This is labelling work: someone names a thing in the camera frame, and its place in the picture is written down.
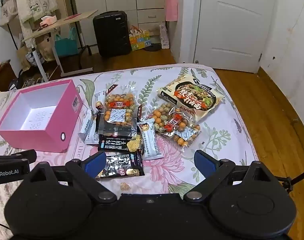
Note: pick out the white door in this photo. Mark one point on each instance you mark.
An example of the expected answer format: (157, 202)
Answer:
(229, 25)

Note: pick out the beige tote bag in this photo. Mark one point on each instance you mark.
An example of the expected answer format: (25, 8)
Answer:
(8, 13)

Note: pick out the floral bedsheet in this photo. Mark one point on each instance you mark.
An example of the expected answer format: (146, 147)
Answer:
(216, 140)

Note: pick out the black round floor object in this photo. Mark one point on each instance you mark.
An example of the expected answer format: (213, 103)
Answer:
(153, 47)

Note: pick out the pile of shoes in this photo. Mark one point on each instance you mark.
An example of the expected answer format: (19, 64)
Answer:
(27, 82)

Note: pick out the instant noodle packet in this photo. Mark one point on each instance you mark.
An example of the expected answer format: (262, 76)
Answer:
(191, 97)

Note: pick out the wooden nightstand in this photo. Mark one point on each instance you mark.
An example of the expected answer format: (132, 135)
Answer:
(3, 76)

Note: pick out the wooden rolling desk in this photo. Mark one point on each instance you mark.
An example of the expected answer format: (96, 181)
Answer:
(59, 22)

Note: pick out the pink cardboard box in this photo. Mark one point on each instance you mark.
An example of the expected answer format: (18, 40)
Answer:
(39, 140)

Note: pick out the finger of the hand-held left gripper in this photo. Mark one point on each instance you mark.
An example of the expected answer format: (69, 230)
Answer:
(14, 157)

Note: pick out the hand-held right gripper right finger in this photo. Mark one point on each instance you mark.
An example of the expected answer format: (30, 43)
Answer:
(204, 163)

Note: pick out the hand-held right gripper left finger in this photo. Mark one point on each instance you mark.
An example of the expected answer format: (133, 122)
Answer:
(95, 162)

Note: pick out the black suitcase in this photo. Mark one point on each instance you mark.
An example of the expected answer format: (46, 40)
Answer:
(112, 33)

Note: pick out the teal shopping bag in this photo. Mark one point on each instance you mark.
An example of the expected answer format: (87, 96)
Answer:
(66, 46)

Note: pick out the white plastic bag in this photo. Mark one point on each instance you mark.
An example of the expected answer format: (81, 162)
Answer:
(164, 37)

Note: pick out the brown paper bag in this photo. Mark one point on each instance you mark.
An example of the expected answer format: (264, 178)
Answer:
(45, 48)

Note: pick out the pink item on desk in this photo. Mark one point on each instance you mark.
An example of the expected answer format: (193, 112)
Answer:
(48, 20)

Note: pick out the colourful gift bag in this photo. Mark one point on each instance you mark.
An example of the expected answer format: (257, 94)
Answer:
(140, 40)

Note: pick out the clear bag of coated peanuts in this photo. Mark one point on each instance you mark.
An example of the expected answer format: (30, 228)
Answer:
(173, 127)
(118, 110)

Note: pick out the pink paper bag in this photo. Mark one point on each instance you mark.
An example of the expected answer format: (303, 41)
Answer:
(171, 8)

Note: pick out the white fleece jacket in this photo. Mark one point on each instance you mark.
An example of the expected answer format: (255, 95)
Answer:
(34, 2)

